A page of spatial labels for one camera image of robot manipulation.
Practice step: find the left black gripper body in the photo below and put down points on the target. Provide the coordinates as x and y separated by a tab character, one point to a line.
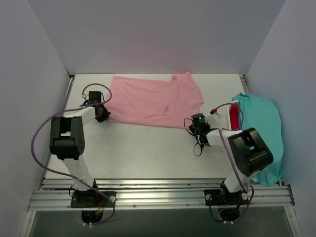
104	112

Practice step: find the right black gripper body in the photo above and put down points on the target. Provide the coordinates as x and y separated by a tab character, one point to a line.
195	131

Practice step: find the pink t shirt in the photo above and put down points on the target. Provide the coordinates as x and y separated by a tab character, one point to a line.
154	102

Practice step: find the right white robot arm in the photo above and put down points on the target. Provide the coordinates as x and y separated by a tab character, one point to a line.
246	150

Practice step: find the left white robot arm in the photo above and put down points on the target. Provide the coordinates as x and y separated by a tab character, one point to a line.
67	142

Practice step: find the red garment in basket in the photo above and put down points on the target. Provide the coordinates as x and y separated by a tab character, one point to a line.
234	117

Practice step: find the white laundry basket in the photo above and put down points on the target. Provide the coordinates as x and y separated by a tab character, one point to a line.
228	112

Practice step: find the teal t shirt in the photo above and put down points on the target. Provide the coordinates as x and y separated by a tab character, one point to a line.
262	114

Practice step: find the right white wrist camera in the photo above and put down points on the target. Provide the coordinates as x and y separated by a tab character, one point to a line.
215	117

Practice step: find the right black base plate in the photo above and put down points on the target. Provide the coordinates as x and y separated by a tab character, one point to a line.
218	197

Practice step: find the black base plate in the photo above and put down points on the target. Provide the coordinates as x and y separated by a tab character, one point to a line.
91	199
218	197

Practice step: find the aluminium mounting rail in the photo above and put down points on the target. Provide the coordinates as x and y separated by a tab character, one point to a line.
153	194

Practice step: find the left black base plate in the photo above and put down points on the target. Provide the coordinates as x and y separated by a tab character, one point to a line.
91	199

